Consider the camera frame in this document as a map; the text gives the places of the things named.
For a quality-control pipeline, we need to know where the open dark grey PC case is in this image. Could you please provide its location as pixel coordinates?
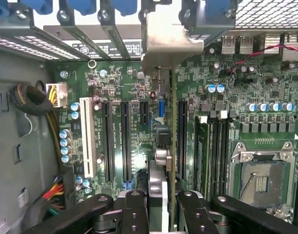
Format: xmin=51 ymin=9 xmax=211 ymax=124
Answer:
xmin=0 ymin=0 xmax=298 ymax=234

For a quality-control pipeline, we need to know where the black short expansion slot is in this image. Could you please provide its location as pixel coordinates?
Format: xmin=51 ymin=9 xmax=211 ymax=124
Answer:
xmin=139 ymin=100 xmax=150 ymax=125

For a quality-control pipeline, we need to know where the CPU socket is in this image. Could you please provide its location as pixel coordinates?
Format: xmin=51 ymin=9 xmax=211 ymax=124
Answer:
xmin=230 ymin=141 xmax=297 ymax=213

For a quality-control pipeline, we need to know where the green motherboard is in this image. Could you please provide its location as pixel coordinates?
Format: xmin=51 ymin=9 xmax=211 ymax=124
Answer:
xmin=53 ymin=34 xmax=298 ymax=225

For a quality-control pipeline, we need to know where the white power connector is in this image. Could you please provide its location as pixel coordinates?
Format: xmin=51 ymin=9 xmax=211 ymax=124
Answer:
xmin=45 ymin=82 xmax=68 ymax=108

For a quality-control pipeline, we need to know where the black RAM slot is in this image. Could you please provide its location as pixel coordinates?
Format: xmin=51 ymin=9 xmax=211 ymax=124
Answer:
xmin=210 ymin=111 xmax=220 ymax=195
xmin=219 ymin=111 xmax=229 ymax=195

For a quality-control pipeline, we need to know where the white expansion slot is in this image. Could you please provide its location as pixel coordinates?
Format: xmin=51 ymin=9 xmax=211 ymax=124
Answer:
xmin=79 ymin=97 xmax=97 ymax=178

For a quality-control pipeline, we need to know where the metal slot cover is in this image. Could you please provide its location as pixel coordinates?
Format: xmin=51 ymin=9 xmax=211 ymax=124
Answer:
xmin=99 ymin=8 xmax=134 ymax=60
xmin=59 ymin=9 xmax=107 ymax=60

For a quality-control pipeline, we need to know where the red yellow wire bundle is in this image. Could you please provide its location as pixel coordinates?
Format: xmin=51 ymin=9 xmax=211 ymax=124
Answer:
xmin=41 ymin=175 xmax=66 ymax=216

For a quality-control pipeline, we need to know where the black sleeved wire bundle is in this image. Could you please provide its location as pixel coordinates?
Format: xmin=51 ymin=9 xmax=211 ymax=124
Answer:
xmin=8 ymin=82 xmax=61 ymax=171

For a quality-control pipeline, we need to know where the black long expansion slot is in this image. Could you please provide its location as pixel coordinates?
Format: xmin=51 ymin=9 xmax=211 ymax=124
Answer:
xmin=120 ymin=100 xmax=134 ymax=185
xmin=101 ymin=101 xmax=115 ymax=183

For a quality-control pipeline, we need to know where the blue slot clip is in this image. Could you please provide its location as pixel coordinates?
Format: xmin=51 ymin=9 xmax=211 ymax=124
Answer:
xmin=0 ymin=0 xmax=11 ymax=17
xmin=111 ymin=0 xmax=141 ymax=17
xmin=195 ymin=0 xmax=236 ymax=25
xmin=31 ymin=0 xmax=54 ymax=15
xmin=67 ymin=0 xmax=98 ymax=16

